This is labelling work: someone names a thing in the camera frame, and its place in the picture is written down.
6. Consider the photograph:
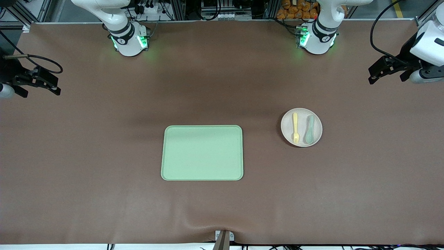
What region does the yellow plastic fork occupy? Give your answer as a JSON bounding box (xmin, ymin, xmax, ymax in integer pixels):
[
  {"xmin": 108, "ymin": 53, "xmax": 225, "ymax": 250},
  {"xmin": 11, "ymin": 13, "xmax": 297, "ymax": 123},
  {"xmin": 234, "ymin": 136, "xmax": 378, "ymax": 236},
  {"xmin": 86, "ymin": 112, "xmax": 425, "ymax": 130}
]
[{"xmin": 292, "ymin": 112, "xmax": 300, "ymax": 144}]

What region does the round beige plate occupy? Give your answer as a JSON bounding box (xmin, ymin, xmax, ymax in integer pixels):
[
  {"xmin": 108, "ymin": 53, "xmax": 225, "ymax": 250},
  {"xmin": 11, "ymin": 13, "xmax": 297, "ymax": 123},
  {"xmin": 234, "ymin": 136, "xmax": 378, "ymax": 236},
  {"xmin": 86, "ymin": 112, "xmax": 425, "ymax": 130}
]
[{"xmin": 281, "ymin": 108, "xmax": 323, "ymax": 147}]

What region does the brown table mat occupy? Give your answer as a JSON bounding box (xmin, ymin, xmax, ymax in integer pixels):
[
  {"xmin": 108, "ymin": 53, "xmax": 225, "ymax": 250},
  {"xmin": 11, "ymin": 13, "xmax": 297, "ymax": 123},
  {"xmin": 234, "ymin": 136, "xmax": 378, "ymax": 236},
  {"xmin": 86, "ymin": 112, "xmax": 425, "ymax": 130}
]
[{"xmin": 0, "ymin": 19, "xmax": 444, "ymax": 245}]

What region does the pile of orange snacks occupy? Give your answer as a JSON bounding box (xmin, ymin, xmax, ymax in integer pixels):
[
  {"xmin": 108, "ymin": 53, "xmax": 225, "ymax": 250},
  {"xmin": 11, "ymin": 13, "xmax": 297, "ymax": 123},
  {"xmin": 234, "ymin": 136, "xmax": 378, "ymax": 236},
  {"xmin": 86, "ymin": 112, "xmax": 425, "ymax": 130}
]
[{"xmin": 276, "ymin": 0, "xmax": 319, "ymax": 20}]

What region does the green plastic spoon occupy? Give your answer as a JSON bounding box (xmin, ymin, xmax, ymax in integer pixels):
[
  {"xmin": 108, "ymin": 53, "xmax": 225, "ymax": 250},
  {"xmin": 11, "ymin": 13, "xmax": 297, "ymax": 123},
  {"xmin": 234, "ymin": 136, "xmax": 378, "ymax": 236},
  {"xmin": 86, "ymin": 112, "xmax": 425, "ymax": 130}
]
[{"xmin": 305, "ymin": 115, "xmax": 315, "ymax": 144}]

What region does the white power strip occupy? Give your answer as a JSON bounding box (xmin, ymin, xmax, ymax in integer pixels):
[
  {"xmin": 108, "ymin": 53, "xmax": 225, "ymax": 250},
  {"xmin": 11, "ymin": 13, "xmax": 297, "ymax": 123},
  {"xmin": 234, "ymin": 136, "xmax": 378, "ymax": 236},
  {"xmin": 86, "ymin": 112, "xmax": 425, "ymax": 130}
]
[{"xmin": 134, "ymin": 0, "xmax": 168, "ymax": 15}]

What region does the light green rectangular tray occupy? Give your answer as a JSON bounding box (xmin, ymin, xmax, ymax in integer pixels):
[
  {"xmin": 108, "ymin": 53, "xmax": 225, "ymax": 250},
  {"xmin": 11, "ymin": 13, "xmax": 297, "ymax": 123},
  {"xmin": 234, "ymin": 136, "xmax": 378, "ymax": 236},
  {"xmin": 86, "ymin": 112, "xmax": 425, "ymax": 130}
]
[{"xmin": 161, "ymin": 125, "xmax": 244, "ymax": 181}]

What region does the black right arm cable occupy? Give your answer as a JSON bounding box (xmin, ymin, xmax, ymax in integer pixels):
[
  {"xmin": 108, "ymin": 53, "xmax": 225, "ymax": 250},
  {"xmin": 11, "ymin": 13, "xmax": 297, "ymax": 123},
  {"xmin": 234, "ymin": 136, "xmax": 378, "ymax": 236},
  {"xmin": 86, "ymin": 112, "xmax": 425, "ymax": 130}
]
[{"xmin": 0, "ymin": 31, "xmax": 63, "ymax": 74}]

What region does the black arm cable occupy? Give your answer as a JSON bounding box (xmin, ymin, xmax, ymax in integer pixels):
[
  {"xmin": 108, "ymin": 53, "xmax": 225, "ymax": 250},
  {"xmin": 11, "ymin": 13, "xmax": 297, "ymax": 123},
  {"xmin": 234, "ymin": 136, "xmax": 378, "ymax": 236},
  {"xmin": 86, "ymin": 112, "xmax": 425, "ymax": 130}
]
[
  {"xmin": 0, "ymin": 31, "xmax": 63, "ymax": 74},
  {"xmin": 370, "ymin": 0, "xmax": 406, "ymax": 64}
]

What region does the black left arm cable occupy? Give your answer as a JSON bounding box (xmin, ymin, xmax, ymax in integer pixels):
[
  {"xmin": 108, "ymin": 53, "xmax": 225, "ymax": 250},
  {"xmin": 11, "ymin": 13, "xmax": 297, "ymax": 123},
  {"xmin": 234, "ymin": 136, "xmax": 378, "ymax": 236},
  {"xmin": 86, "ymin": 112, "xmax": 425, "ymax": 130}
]
[{"xmin": 370, "ymin": 0, "xmax": 406, "ymax": 64}]

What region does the aluminium frame post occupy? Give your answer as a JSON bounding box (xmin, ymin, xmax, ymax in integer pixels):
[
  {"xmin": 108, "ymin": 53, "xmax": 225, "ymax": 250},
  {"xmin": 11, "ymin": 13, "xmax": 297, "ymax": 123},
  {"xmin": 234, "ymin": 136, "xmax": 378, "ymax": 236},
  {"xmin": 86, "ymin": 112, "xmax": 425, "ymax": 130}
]
[{"xmin": 170, "ymin": 0, "xmax": 186, "ymax": 20}]

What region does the small metal clamp bracket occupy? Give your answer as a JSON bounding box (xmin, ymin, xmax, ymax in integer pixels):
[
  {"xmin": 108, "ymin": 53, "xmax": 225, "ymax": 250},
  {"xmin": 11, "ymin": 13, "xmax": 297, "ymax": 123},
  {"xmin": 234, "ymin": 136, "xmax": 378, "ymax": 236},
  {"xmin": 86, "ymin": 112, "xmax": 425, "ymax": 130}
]
[{"xmin": 215, "ymin": 230, "xmax": 235, "ymax": 242}]

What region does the grey camera mount pole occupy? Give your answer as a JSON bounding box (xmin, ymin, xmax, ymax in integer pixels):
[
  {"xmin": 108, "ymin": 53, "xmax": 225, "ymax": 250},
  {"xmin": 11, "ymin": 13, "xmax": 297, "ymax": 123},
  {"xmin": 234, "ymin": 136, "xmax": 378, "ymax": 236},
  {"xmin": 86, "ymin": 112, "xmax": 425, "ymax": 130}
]
[{"xmin": 212, "ymin": 231, "xmax": 231, "ymax": 250}]

